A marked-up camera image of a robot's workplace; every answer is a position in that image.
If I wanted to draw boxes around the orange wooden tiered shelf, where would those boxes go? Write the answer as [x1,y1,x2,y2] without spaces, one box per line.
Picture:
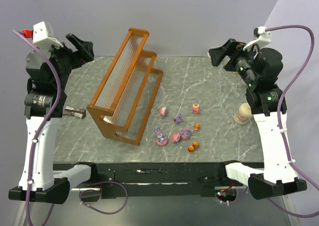
[87,28,163,145]

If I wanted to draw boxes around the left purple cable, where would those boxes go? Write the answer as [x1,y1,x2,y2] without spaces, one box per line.
[12,29,62,226]

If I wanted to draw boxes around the wrist white camera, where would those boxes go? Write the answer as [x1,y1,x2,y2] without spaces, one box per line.
[32,21,63,49]
[243,26,272,50]

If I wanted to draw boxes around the small purple bunny toy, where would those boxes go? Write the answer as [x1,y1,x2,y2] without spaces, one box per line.
[173,113,183,124]

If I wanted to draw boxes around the purple cable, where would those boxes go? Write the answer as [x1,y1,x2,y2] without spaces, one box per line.
[219,24,319,218]
[12,29,62,226]

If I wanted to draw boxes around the brown chocolate bar wrapper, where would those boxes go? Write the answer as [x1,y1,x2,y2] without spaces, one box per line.
[62,106,86,119]

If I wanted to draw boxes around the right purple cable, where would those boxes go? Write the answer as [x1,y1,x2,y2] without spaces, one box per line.
[219,24,319,218]

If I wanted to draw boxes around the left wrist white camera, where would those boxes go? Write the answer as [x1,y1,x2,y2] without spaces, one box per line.
[32,21,63,49]

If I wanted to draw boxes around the pink egg toy white frill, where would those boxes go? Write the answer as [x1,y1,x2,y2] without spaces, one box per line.
[159,106,167,117]

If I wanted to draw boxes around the orange bear toy right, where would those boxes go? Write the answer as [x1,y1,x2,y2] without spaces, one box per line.
[192,141,199,149]

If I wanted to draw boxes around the pink pot toy green top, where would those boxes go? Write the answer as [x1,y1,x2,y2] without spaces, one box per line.
[192,103,200,114]

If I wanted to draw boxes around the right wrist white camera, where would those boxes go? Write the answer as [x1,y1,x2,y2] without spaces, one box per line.
[243,26,272,50]

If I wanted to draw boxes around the pink egg toy blue spots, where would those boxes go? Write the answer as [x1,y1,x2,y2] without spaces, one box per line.
[171,133,181,143]

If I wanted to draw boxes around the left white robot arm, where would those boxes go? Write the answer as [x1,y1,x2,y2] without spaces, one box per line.
[8,34,98,204]

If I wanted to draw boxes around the orange bear toy upper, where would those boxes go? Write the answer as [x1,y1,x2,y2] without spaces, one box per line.
[193,123,200,132]

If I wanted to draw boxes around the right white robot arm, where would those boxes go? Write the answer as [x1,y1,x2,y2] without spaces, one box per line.
[208,39,307,200]

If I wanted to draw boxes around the pink ball purple bunny toy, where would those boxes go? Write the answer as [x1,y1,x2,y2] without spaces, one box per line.
[179,128,193,140]

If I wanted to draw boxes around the beige soap pump bottle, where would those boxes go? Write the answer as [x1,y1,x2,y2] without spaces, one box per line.
[234,103,253,125]

